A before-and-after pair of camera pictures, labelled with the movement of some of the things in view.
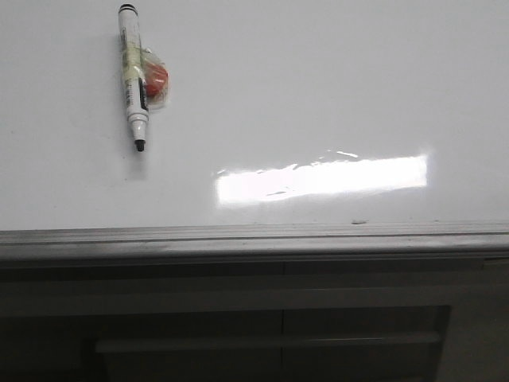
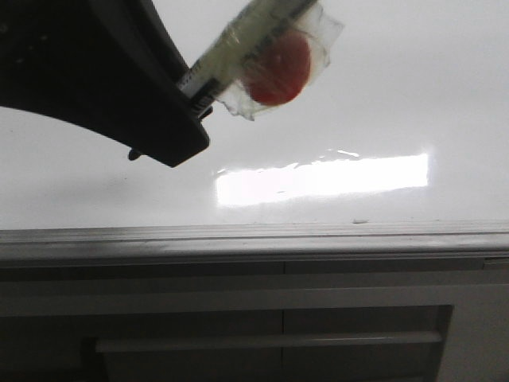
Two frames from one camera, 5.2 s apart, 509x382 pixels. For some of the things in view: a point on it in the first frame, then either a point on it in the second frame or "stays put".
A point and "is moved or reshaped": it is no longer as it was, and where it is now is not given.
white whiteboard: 278,113 stays put
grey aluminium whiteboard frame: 256,245 stays put
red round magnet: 157,78 is moved or reshaped
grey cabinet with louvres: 330,318 stays put
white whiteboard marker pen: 134,74 is moved or reshaped
